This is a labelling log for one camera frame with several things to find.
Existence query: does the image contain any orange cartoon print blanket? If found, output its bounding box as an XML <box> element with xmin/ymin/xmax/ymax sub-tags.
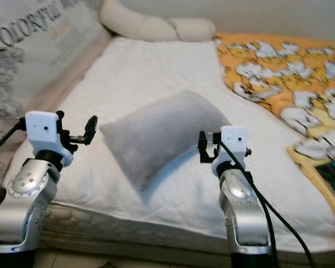
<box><xmin>215</xmin><ymin>32</ymin><xmax>335</xmax><ymax>218</ymax></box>

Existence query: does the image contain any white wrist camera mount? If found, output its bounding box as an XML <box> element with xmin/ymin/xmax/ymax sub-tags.
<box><xmin>212</xmin><ymin>126</ymin><xmax>249</xmax><ymax>176</ymax></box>
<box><xmin>25</xmin><ymin>111</ymin><xmax>71</xmax><ymax>158</ymax></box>

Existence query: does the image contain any white quilted mattress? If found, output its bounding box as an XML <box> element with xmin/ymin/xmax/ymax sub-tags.
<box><xmin>3</xmin><ymin>36</ymin><xmax>335</xmax><ymax>252</ymax></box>

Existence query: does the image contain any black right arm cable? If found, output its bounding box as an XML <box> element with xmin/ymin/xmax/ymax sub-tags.
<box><xmin>218</xmin><ymin>142</ymin><xmax>316</xmax><ymax>268</ymax></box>

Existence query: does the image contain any beige bed base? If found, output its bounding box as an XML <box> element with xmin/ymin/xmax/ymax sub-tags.
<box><xmin>45</xmin><ymin>204</ymin><xmax>335</xmax><ymax>268</ymax></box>

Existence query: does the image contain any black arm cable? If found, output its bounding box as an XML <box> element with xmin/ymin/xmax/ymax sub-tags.
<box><xmin>218</xmin><ymin>142</ymin><xmax>316</xmax><ymax>268</ymax></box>
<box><xmin>0</xmin><ymin>119</ymin><xmax>27</xmax><ymax>160</ymax></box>

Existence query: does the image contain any long beige bolster pillow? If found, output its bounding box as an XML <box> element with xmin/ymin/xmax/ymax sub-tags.
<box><xmin>99</xmin><ymin>0</ymin><xmax>217</xmax><ymax>42</ymax></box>

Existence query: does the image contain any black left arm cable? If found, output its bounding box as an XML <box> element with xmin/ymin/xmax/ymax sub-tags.
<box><xmin>0</xmin><ymin>119</ymin><xmax>27</xmax><ymax>160</ymax></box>

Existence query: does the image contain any dark printed packet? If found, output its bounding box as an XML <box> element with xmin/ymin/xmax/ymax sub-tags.
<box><xmin>317</xmin><ymin>156</ymin><xmax>335</xmax><ymax>203</ymax></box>

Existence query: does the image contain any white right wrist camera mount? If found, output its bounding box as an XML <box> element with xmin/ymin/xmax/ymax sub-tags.
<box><xmin>212</xmin><ymin>126</ymin><xmax>249</xmax><ymax>176</ymax></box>

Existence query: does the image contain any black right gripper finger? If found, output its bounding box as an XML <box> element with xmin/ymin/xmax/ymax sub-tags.
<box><xmin>198</xmin><ymin>130</ymin><xmax>213</xmax><ymax>164</ymax></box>

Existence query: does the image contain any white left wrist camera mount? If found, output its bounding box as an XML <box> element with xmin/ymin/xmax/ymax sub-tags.
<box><xmin>25</xmin><ymin>111</ymin><xmax>71</xmax><ymax>158</ymax></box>

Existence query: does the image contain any grey plush pillow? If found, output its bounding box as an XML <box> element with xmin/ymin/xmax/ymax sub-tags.
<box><xmin>99</xmin><ymin>90</ymin><xmax>232</xmax><ymax>193</ymax></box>

